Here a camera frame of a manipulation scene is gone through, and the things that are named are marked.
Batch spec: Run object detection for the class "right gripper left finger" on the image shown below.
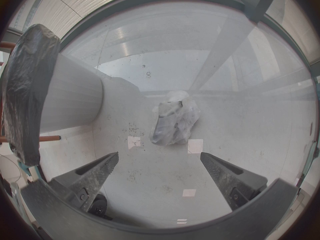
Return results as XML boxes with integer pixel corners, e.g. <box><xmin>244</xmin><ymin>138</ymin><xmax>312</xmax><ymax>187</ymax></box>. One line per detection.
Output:
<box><xmin>51</xmin><ymin>151</ymin><xmax>119</xmax><ymax>213</ymax></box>

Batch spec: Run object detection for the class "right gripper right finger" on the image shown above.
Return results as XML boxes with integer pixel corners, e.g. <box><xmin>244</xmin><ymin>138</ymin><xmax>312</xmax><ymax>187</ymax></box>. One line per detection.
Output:
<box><xmin>200</xmin><ymin>151</ymin><xmax>268</xmax><ymax>212</ymax></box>

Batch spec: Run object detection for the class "black plastic bag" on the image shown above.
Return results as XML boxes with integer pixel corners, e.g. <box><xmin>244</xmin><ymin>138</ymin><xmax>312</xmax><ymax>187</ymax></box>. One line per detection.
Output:
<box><xmin>1</xmin><ymin>24</ymin><xmax>62</xmax><ymax>166</ymax></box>

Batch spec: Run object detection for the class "white trash bin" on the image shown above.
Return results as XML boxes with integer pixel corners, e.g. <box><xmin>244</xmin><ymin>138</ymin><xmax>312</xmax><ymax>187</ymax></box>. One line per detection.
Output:
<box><xmin>39</xmin><ymin>52</ymin><xmax>104</xmax><ymax>135</ymax></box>

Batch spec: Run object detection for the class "crumpled clear plastic wrapper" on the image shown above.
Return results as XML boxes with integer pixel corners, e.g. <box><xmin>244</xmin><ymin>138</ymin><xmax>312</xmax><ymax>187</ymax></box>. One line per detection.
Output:
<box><xmin>149</xmin><ymin>90</ymin><xmax>201</xmax><ymax>146</ymax></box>

